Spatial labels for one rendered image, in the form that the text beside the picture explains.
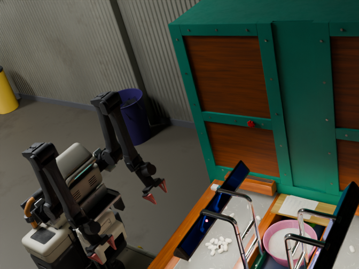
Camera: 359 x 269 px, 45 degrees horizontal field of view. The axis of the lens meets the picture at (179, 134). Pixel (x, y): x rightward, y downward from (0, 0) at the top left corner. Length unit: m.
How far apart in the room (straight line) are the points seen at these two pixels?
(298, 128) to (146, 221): 1.93
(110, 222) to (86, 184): 0.33
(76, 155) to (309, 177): 1.22
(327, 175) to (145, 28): 2.63
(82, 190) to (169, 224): 1.43
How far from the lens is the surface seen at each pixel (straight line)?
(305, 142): 2.27
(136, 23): 4.45
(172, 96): 4.64
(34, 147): 1.96
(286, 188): 2.52
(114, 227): 2.62
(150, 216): 3.80
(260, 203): 2.56
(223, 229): 2.46
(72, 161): 2.26
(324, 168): 2.32
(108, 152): 2.33
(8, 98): 6.65
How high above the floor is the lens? 2.50
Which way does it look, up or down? 32 degrees down
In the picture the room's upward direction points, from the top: 17 degrees counter-clockwise
